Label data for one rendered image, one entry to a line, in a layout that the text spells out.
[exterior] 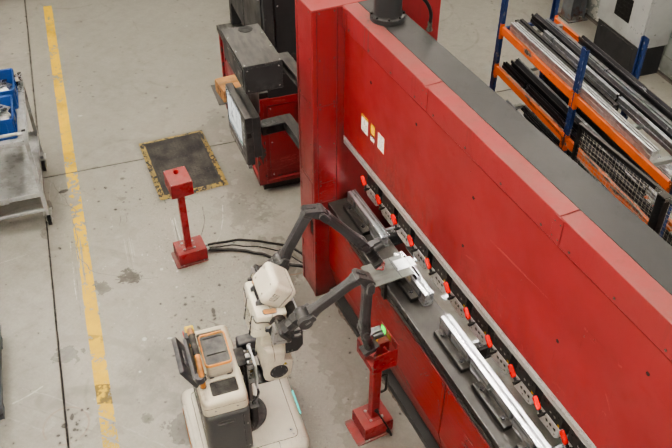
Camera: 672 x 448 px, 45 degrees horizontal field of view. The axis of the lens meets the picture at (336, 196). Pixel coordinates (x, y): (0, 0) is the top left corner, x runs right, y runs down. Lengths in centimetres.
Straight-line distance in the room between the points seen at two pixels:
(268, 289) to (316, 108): 130
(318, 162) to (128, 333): 186
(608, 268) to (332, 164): 256
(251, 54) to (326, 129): 66
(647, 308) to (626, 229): 38
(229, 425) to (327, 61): 215
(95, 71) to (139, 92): 68
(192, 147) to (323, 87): 283
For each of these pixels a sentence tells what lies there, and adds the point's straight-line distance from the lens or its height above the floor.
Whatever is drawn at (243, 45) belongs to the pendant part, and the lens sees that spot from 502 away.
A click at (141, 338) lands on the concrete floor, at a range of 588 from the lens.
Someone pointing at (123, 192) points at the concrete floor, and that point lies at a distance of 712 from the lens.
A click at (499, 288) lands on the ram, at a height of 162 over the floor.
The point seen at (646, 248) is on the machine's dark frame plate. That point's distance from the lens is 321.
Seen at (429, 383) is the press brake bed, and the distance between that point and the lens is 475.
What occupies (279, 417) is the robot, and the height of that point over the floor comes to 28.
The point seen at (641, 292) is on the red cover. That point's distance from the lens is 303.
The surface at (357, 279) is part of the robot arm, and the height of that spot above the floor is 146.
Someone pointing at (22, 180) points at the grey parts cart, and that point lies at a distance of 695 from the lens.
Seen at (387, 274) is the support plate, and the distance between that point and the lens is 475.
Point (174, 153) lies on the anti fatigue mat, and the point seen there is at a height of 1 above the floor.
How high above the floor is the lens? 434
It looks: 39 degrees down
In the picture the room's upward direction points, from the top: straight up
